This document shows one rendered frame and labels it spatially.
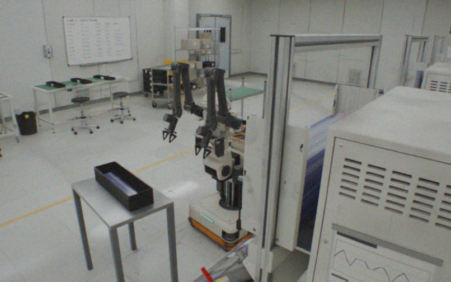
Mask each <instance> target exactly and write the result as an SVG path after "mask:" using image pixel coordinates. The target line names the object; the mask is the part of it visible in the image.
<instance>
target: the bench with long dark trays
mask: <svg viewBox="0 0 451 282"><path fill-rule="evenodd" d="M83 79H87V80H91V81H92V83H89V84H83V83H78V82H73V81H64V82H60V83H63V84H66V86H65V87H63V88H56V87H52V86H50V85H47V84H41V85H37V86H30V88H32V90H33V94H34V100H35V107H36V113H37V119H38V123H39V126H41V125H40V124H41V120H42V121H44V122H46V123H48V124H50V125H51V127H52V131H53V133H55V127H54V125H57V124H62V123H66V122H70V121H74V120H75V119H74V118H72V119H68V120H63V121H58V122H55V123H54V120H53V113H52V109H51V102H50V95H51V94H54V93H61V92H67V90H69V88H71V89H72V91H74V90H80V89H84V88H91V87H97V86H104V85H108V84H109V86H110V97H111V108H112V110H107V111H103V112H98V113H94V114H89V115H90V116H96V115H101V114H105V113H108V112H113V111H116V110H115V109H113V108H114V104H116V105H120V103H117V102H113V96H112V84H115V83H122V82H125V84H126V92H128V93H129V89H128V80H130V78H126V77H122V78H116V80H112V81H108V80H104V79H97V78H93V77H91V78H83ZM74 84H77V85H76V86H74ZM76 88H77V89H76ZM36 91H38V92H41V93H44V94H46V95H47V99H48V106H49V114H50V120H51V122H50V121H47V120H45V119H43V118H41V117H40V114H39V108H38V104H37V97H36ZM126 99H127V105H123V106H124V107H128V108H129V110H128V113H130V103H129V95H128V96H127V97H126Z"/></svg>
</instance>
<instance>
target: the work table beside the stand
mask: <svg viewBox="0 0 451 282"><path fill-rule="evenodd" d="M126 169H127V168H126ZM127 170H128V169H127ZM128 171H130V170H128ZM130 172H131V173H132V171H130ZM132 174H134V173H132ZM134 175H135V176H136V177H138V176H137V175H136V174H134ZM138 178H139V179H141V178H140V177H138ZM141 180H142V179H141ZM142 181H144V180H142ZM144 182H145V181H144ZM145 183H146V184H148V183H147V182H145ZM148 185H149V186H150V187H152V188H153V197H154V203H153V204H151V205H148V206H145V207H143V208H140V209H137V210H135V211H132V212H130V211H129V210H128V209H127V208H126V207H125V206H123V205H122V204H121V203H120V202H119V201H118V200H116V199H115V198H114V197H113V196H112V195H111V194H110V193H109V192H108V191H107V190H106V189H105V188H104V187H102V186H101V185H100V184H99V183H98V182H97V181H96V179H95V177H91V178H88V179H85V180H82V181H78V182H75V183H72V184H71V186H72V193H73V198H74V204H75V208H76V214H77V219H78V225H79V231H80V234H81V240H82V246H83V251H84V256H85V259H86V265H87V268H88V270H89V271H90V270H92V269H93V264H92V259H91V253H90V248H89V244H88V238H87V232H86V226H85V223H84V217H83V211H82V204H81V198H82V199H83V201H84V202H85V203H86V204H87V205H88V206H89V207H90V208H91V209H92V210H93V211H94V213H95V214H96V215H97V216H98V217H99V218H100V219H101V220H102V221H103V222H104V223H105V224H106V226H107V227H108V229H109V236H110V243H111V249H112V256H113V261H114V267H115V274H116V281H117V282H125V279H124V272H123V265H122V260H121V253H120V246H119V238H118V230H117V228H119V227H121V226H124V225H126V224H128V229H129V238H130V246H131V249H132V250H133V251H134V250H136V249H137V245H136V240H135V230H134V221H136V220H138V219H141V218H144V217H146V216H148V215H151V214H153V213H156V212H158V211H161V210H163V209H166V214H167V231H168V247H169V256H170V271H171V282H178V270H177V251H176V232H175V211H174V201H172V200H171V199H170V198H168V197H167V196H166V195H164V194H162V193H161V192H160V191H158V190H157V189H155V188H154V187H153V186H151V185H150V184H148ZM80 197H81V198H80Z"/></svg>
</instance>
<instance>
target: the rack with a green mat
mask: <svg viewBox="0 0 451 282"><path fill-rule="evenodd" d="M266 83H267V81H264V90H258V89H254V88H247V87H244V78H242V87H240V88H235V89H231V88H230V89H229V90H227V91H225V94H226V97H227V99H228V100H229V101H230V102H231V103H232V102H233V101H237V100H241V117H242V119H243V99H244V98H248V97H252V96H256V95H259V94H262V93H263V94H264V98H263V109H262V118H263V119H265V104H266ZM206 93H207V90H206V85H205V95H206Z"/></svg>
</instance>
